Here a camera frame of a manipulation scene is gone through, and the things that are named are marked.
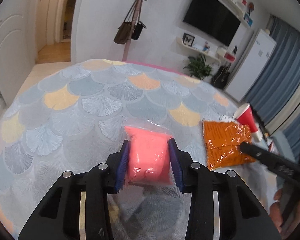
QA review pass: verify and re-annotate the pink soft packet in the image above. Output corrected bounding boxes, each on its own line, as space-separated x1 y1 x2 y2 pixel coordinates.
124 125 174 187

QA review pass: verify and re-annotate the red and white paper cup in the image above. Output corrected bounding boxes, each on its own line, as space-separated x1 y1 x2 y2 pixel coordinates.
233 103 258 133

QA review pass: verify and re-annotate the low white wall shelf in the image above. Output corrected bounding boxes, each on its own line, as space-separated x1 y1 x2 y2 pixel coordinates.
176 36 220 62

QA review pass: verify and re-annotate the black hanging bag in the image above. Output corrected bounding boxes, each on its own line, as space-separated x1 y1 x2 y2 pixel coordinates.
131 21 147 40

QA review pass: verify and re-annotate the potted green plant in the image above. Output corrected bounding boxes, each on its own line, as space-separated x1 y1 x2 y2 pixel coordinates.
183 54 213 80

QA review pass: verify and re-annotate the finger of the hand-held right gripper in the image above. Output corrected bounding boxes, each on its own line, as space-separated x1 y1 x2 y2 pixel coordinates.
240 142 278 167

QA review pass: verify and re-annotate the pink coat rack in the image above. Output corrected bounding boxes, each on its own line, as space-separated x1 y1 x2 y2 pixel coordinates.
122 0 150 61

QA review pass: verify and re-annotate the white refrigerator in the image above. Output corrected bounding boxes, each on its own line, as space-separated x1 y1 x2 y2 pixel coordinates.
225 28 277 103

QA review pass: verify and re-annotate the wall television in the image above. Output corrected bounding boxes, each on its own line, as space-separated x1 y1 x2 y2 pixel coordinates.
183 0 241 47

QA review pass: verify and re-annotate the person's right hand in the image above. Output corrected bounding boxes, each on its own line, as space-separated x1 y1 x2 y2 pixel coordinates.
269 189 289 234

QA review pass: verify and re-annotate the orange crinkly packet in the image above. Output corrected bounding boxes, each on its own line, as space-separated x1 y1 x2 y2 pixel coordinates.
202 120 256 171

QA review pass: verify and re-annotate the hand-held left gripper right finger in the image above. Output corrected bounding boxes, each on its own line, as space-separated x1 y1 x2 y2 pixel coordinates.
167 138 282 240

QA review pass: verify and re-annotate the white hallway door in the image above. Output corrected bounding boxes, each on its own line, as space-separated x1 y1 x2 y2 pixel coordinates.
32 0 63 53

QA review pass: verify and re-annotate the blue curtain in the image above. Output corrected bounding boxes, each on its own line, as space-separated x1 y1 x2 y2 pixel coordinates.
244 15 300 140

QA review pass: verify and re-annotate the black guitar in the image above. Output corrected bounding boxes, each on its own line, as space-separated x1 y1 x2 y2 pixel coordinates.
210 45 238 89

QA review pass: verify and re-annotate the framed butterfly picture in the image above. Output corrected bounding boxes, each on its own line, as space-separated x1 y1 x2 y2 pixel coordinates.
182 32 195 47

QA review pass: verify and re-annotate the fan-patterned tablecloth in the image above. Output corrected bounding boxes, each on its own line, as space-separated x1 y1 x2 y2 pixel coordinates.
0 59 298 240

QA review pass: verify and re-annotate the white and red wall box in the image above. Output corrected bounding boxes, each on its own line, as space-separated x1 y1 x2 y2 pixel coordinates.
216 46 237 62

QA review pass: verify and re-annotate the white panel door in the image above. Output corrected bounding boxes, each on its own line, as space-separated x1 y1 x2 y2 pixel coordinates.
0 2 40 105

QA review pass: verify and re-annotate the brown hanging bag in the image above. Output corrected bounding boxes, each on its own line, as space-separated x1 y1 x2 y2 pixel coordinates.
114 0 137 45

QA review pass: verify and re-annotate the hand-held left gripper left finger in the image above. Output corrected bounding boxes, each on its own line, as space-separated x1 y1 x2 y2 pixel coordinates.
17 140 129 240

